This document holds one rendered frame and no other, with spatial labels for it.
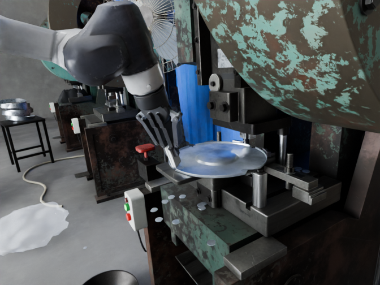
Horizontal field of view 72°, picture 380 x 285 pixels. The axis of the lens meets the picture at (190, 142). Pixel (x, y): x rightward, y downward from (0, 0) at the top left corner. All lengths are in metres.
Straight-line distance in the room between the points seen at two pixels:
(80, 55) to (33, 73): 6.69
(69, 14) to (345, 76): 1.81
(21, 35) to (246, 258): 0.64
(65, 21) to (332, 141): 1.66
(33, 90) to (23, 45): 6.60
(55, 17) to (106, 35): 1.44
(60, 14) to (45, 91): 5.34
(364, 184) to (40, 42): 0.90
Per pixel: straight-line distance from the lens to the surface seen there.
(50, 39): 0.63
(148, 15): 1.47
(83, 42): 0.53
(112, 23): 0.54
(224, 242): 0.68
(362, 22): 0.29
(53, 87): 7.23
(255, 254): 0.65
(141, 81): 0.57
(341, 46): 0.29
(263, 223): 0.68
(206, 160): 0.76
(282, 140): 0.84
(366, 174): 0.93
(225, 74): 0.77
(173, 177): 0.68
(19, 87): 7.22
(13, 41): 0.62
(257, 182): 0.66
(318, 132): 0.90
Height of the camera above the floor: 1.06
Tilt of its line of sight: 17 degrees down
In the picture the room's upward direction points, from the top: 4 degrees counter-clockwise
